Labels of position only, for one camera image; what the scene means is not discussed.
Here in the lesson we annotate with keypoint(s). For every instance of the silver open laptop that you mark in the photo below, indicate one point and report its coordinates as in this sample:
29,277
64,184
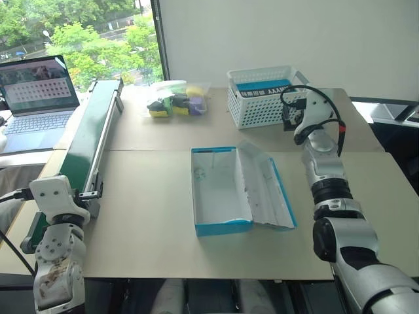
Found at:
36,108

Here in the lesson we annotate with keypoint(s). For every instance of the black window frame post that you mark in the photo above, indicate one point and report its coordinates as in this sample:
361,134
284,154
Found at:
161,39

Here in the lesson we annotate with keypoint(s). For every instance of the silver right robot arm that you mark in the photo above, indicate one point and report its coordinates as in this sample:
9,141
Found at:
340,209

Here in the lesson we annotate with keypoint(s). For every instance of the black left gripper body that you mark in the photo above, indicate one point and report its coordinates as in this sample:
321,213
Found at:
76,200

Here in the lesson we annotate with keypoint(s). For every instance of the blue white box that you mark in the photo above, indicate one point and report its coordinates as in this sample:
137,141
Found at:
219,183

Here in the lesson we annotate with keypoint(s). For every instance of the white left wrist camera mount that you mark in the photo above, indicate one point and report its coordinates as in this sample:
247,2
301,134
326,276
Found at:
49,196

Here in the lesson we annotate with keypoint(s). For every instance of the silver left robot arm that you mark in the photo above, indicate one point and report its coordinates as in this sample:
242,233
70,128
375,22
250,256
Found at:
54,261

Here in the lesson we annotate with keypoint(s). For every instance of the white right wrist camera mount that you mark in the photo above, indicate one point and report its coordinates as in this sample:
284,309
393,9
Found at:
316,109

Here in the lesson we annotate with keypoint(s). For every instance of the white plastic lattice basket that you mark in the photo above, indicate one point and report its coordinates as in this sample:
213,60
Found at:
255,109

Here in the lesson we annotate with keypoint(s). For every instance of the green conveyor belt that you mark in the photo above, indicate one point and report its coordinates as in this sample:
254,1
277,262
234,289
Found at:
86,137

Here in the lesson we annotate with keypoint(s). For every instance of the dark chair with grey frame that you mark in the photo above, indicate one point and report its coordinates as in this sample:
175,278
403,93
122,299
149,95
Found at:
393,131

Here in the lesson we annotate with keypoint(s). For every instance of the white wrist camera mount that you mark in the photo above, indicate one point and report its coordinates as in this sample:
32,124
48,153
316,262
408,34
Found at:
316,109
49,196

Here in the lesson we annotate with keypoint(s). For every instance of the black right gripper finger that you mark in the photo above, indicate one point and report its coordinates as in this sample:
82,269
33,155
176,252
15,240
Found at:
289,126

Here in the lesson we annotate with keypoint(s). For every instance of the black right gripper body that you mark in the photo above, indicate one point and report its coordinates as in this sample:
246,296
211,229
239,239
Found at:
294,106

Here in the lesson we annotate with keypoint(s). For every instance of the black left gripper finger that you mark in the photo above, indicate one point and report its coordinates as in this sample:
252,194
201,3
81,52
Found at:
89,195

